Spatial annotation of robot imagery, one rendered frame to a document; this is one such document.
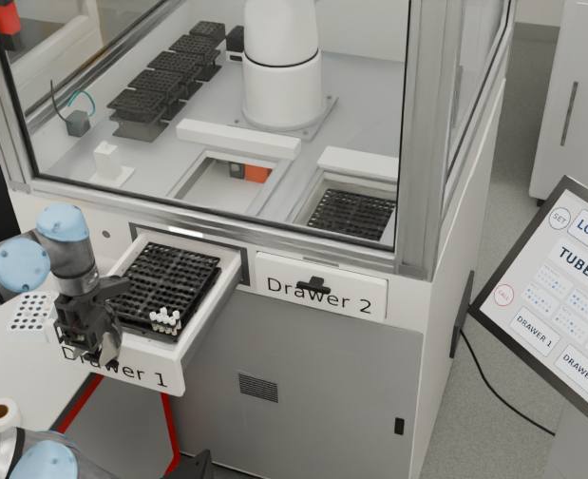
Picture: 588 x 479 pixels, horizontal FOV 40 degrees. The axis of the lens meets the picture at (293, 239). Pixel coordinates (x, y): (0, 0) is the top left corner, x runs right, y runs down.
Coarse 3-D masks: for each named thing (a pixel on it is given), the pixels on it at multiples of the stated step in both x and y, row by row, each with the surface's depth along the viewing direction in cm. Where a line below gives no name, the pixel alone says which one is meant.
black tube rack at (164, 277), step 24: (144, 264) 173; (168, 264) 173; (192, 264) 173; (216, 264) 173; (144, 288) 168; (168, 288) 172; (192, 288) 167; (144, 312) 162; (168, 312) 162; (192, 312) 166; (168, 336) 161
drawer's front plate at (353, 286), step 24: (264, 264) 171; (288, 264) 168; (312, 264) 167; (264, 288) 175; (288, 288) 173; (336, 288) 167; (360, 288) 165; (384, 288) 162; (336, 312) 172; (360, 312) 169; (384, 312) 167
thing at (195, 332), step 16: (144, 240) 183; (160, 240) 183; (176, 240) 181; (192, 240) 180; (128, 256) 177; (192, 256) 182; (224, 256) 178; (112, 272) 173; (224, 272) 180; (240, 272) 177; (224, 288) 170; (208, 304) 164; (224, 304) 171; (192, 320) 169; (208, 320) 164; (144, 336) 165; (160, 336) 165; (192, 336) 159; (176, 352) 154; (192, 352) 160
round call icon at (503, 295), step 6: (504, 282) 146; (498, 288) 147; (504, 288) 146; (510, 288) 145; (492, 294) 148; (498, 294) 147; (504, 294) 146; (510, 294) 145; (516, 294) 144; (492, 300) 147; (498, 300) 147; (504, 300) 146; (510, 300) 145; (504, 306) 145
